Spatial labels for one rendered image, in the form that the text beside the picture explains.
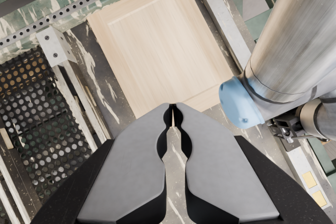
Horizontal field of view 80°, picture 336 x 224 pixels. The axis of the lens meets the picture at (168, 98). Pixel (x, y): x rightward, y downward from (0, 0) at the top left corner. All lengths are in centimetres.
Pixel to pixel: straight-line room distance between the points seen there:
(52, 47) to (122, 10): 27
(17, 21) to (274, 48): 83
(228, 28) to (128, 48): 35
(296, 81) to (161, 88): 54
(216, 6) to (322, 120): 51
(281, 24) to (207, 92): 55
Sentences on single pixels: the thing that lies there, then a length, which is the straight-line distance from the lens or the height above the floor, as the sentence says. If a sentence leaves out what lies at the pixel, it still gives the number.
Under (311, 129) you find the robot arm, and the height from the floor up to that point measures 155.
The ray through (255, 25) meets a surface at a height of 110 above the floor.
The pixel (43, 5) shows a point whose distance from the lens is 88.
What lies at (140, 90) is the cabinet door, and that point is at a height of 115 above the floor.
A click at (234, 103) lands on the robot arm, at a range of 28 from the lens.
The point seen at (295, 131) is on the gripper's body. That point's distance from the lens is 48.
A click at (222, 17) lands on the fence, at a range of 77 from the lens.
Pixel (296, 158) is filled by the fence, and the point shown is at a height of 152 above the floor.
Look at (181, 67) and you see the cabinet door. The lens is 72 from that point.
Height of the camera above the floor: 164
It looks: 38 degrees down
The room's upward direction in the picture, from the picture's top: 153 degrees clockwise
